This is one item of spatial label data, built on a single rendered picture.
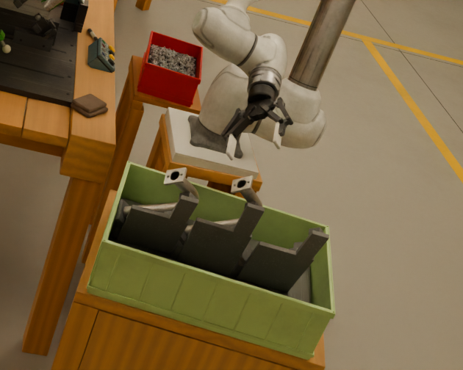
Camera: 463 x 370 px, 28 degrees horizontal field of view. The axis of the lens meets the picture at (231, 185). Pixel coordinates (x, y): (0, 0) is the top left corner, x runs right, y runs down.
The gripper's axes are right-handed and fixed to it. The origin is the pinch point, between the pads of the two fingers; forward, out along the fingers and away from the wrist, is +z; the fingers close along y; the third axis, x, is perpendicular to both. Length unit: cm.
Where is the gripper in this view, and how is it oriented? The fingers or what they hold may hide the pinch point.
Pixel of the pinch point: (253, 147)
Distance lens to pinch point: 236.4
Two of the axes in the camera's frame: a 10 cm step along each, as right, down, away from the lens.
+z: -1.4, 7.6, -6.3
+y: 8.8, -2.0, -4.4
